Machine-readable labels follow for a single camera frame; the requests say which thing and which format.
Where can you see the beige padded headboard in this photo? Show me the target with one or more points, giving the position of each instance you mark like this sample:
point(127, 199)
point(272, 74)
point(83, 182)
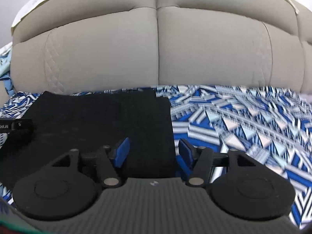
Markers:
point(156, 41)

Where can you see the green and red cloth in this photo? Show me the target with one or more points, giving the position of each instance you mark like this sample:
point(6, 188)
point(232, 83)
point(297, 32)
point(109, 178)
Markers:
point(17, 228)

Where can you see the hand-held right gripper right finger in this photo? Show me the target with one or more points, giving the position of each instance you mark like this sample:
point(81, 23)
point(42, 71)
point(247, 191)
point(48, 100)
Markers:
point(186, 152)

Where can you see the light blue cloth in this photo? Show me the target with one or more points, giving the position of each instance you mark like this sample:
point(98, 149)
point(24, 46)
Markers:
point(5, 65)

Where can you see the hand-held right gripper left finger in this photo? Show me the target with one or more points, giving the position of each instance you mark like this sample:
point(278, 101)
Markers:
point(121, 152)

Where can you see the blue white patterned bed sheet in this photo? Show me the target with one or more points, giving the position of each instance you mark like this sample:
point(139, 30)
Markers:
point(243, 117)

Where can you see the black pants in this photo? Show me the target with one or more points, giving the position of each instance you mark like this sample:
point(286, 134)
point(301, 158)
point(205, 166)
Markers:
point(97, 121)

